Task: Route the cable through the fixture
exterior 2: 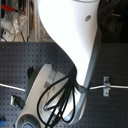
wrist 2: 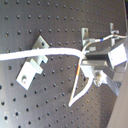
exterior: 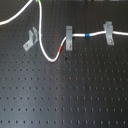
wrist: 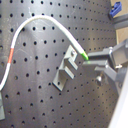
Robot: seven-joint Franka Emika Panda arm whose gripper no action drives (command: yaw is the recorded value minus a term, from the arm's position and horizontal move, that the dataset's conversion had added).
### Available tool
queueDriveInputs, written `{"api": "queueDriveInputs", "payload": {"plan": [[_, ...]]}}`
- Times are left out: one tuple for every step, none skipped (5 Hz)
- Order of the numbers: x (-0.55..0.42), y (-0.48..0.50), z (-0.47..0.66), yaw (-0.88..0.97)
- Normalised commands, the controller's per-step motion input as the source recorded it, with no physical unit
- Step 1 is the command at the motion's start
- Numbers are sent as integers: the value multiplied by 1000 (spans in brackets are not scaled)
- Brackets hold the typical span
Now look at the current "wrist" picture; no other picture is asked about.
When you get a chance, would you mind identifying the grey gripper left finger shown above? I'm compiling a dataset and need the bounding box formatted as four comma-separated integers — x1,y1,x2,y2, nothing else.
82,59,128,88

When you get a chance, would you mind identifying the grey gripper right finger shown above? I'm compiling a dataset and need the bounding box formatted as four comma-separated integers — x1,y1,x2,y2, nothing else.
82,47,113,60

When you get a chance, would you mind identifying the white cable with red band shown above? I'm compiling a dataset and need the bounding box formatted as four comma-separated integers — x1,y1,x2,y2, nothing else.
0,15,91,92

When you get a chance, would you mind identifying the blue clamp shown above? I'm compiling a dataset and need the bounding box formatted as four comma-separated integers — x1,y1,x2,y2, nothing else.
109,2,122,18

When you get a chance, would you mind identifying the black perforated board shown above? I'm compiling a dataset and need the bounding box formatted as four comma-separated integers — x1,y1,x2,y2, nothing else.
0,0,118,128

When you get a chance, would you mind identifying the aluminium frame rail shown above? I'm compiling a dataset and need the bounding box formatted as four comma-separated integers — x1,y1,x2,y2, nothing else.
111,13,128,51

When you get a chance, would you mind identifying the grey metal cable clip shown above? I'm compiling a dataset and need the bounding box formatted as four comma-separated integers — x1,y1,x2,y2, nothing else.
53,46,78,91

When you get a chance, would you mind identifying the grey bracket at left edge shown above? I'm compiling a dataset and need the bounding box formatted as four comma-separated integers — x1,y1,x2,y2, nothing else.
0,92,5,120

